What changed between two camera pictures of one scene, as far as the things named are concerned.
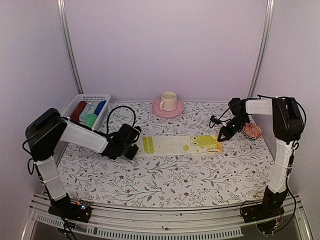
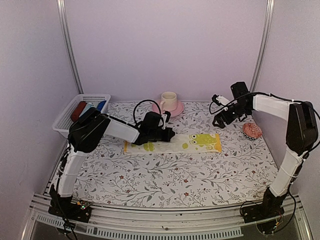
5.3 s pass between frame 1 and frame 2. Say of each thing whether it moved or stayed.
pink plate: stayed
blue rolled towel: stayed
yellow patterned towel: stayed
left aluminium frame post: stayed
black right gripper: moved
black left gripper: moved
